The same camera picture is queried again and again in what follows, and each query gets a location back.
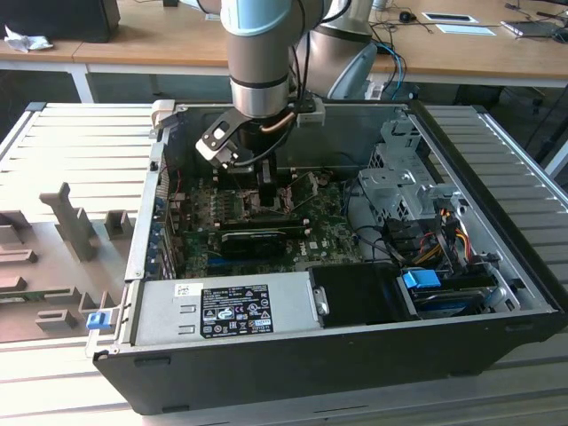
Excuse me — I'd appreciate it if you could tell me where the wooden desk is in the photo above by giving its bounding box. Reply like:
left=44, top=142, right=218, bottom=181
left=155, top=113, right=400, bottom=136
left=0, top=0, right=568, bottom=89

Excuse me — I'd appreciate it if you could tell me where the silver power supply unit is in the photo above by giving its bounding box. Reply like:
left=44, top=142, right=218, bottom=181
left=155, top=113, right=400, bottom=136
left=131, top=272, right=321, bottom=348

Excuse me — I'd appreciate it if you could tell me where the beige case corner latch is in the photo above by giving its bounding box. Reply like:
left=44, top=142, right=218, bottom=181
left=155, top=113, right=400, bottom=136
left=149, top=99, right=178, bottom=130

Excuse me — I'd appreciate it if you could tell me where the blue cable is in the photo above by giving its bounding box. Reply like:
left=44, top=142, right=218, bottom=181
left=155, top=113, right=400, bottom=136
left=379, top=42, right=408, bottom=102

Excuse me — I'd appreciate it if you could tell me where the green RAM stick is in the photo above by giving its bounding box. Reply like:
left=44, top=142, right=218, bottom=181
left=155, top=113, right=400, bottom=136
left=0, top=289, right=75, bottom=304

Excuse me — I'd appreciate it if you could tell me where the black plastic shroud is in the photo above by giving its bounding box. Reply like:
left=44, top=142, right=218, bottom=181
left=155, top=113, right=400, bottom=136
left=307, top=263, right=421, bottom=330

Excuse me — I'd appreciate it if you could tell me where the black hard disk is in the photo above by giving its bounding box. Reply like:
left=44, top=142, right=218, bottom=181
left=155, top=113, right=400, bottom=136
left=410, top=287, right=485, bottom=319

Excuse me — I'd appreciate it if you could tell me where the black RAM slot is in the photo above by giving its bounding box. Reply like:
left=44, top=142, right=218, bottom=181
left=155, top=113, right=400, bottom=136
left=217, top=220, right=311, bottom=236
left=216, top=213, right=309, bottom=227
left=215, top=175, right=298, bottom=189
left=215, top=168, right=296, bottom=180

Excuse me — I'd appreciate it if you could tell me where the silver metal drive cage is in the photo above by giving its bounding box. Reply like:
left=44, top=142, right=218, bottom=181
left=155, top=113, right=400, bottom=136
left=357, top=118, right=468, bottom=224

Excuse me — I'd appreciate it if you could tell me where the CPU socket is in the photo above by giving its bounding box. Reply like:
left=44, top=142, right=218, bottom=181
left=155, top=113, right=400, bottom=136
left=238, top=187, right=295, bottom=221

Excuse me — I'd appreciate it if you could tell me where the metal socket cover frame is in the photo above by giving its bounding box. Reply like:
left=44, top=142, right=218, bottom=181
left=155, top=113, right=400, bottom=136
left=278, top=171, right=319, bottom=211

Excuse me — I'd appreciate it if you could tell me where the black camera cable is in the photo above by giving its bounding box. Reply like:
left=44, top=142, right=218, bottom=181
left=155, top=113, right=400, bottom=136
left=233, top=35, right=312, bottom=168

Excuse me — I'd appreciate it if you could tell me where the green motherboard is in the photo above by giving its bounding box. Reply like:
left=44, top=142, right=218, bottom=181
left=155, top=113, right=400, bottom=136
left=166, top=170, right=365, bottom=280

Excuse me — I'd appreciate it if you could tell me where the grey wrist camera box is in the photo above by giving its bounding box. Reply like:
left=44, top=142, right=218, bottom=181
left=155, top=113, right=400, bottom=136
left=296, top=99, right=326, bottom=129

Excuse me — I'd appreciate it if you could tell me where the yellow red wire bundle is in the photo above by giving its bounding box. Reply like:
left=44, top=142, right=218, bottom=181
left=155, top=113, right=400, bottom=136
left=416, top=208, right=472, bottom=268

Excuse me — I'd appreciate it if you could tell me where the grey-brown parts rack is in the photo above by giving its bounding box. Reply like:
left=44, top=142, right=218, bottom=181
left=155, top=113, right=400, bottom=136
left=0, top=180, right=139, bottom=343

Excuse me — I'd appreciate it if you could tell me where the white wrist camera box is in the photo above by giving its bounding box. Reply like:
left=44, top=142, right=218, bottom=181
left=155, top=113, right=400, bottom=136
left=194, top=127, right=243, bottom=170

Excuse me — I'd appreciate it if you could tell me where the crumpled white paper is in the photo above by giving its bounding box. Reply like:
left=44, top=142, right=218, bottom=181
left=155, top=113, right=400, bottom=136
left=3, top=24, right=55, bottom=54

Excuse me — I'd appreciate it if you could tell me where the black graphics card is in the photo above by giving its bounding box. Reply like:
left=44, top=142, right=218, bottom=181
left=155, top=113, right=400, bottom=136
left=220, top=229, right=288, bottom=262

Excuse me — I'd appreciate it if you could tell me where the black box on desk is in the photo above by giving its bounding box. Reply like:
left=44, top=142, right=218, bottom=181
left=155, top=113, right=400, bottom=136
left=0, top=0, right=122, bottom=44

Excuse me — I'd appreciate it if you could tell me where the black open PC case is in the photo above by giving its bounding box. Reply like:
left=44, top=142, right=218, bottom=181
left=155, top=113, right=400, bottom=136
left=86, top=99, right=568, bottom=416

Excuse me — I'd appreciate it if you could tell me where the blue disk carrier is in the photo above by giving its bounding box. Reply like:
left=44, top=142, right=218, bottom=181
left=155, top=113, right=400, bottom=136
left=401, top=269, right=441, bottom=293

